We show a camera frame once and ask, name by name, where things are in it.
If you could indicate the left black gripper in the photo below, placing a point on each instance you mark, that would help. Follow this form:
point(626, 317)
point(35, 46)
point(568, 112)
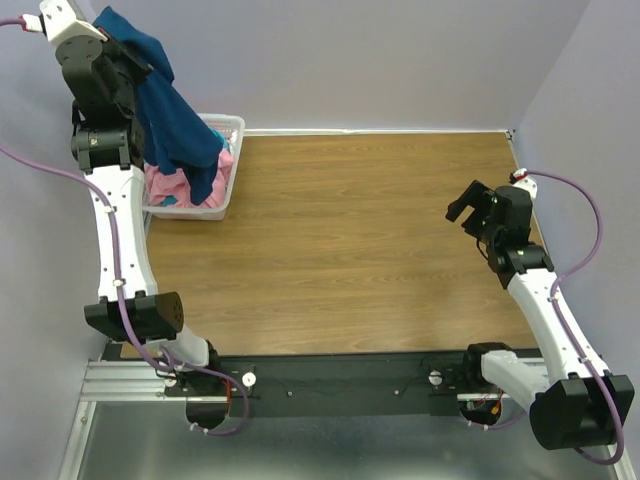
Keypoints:
point(125, 51)

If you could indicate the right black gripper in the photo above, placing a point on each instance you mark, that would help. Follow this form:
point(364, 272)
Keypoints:
point(477, 195)

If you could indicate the dark blue t shirt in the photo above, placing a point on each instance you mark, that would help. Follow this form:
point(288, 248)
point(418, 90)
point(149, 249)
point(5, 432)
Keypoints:
point(158, 102)

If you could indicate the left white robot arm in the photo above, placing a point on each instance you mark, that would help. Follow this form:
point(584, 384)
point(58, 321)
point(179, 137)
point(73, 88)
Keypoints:
point(108, 143)

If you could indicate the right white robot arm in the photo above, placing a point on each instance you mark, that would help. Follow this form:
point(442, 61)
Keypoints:
point(577, 402)

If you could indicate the pink t shirt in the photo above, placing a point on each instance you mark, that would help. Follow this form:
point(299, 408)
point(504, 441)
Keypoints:
point(174, 191)

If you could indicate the white plastic laundry basket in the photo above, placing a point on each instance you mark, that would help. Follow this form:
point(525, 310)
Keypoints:
point(232, 129)

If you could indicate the teal t shirt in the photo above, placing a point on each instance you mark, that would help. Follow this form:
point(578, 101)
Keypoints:
point(197, 156)

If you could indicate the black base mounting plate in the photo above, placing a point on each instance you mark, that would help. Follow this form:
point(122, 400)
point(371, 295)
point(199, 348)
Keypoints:
point(364, 384)

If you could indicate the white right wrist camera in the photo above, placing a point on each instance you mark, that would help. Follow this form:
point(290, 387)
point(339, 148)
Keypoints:
point(520, 178)

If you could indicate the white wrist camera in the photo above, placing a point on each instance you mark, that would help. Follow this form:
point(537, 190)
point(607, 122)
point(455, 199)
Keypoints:
point(60, 21)
point(520, 178)

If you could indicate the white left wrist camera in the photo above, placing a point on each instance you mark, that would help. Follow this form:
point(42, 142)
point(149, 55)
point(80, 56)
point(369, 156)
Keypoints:
point(60, 21)

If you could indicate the aluminium frame rail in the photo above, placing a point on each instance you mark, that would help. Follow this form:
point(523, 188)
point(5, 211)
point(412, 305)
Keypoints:
point(106, 382)

